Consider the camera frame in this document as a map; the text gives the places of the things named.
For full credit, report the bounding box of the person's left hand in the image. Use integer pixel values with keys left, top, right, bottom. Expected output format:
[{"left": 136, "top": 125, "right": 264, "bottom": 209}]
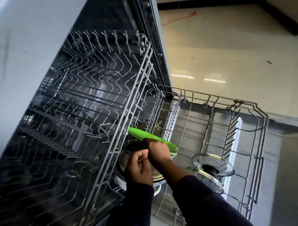
[{"left": 124, "top": 149, "right": 154, "bottom": 187}]

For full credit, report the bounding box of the person's right hand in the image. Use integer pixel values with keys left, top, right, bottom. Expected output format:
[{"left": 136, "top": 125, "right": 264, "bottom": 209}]
[{"left": 142, "top": 138, "right": 174, "bottom": 165}]

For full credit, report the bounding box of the tan speckled plate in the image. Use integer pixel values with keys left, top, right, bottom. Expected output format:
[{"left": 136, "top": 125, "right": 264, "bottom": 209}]
[{"left": 119, "top": 153, "right": 167, "bottom": 181}]

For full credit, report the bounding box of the grey speckled plate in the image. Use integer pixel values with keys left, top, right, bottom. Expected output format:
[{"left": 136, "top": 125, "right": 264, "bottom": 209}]
[
  {"left": 115, "top": 167, "right": 168, "bottom": 186},
  {"left": 124, "top": 141, "right": 149, "bottom": 155}
]

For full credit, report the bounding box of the green leaf plate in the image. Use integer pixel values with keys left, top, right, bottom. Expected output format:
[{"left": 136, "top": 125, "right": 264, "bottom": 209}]
[{"left": 125, "top": 126, "right": 178, "bottom": 156}]

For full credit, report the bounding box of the cream round plate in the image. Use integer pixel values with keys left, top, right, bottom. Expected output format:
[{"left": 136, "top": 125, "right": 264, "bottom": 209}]
[{"left": 114, "top": 176, "right": 163, "bottom": 197}]

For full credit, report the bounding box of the wire dishwasher rack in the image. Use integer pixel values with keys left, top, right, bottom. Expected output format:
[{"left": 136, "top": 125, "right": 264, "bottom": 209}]
[
  {"left": 108, "top": 84, "right": 269, "bottom": 226},
  {"left": 0, "top": 29, "right": 156, "bottom": 226}
]

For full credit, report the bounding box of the glass lid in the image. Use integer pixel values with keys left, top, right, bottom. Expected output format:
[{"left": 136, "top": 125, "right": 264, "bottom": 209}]
[
  {"left": 191, "top": 153, "right": 235, "bottom": 177},
  {"left": 186, "top": 166, "right": 224, "bottom": 194}
]

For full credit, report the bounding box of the silver dishwasher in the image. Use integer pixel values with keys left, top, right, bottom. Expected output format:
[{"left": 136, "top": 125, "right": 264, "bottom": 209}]
[{"left": 0, "top": 0, "right": 298, "bottom": 226}]

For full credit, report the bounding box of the person's right forearm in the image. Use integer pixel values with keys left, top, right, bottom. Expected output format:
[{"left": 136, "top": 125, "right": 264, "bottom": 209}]
[{"left": 152, "top": 158, "right": 254, "bottom": 226}]

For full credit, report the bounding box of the person's left forearm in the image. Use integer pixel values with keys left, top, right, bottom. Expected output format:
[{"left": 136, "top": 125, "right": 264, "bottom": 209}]
[{"left": 106, "top": 181, "right": 155, "bottom": 226}]

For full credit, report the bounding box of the orange cord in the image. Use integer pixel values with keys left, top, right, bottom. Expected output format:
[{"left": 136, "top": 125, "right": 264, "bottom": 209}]
[{"left": 161, "top": 11, "right": 200, "bottom": 26}]

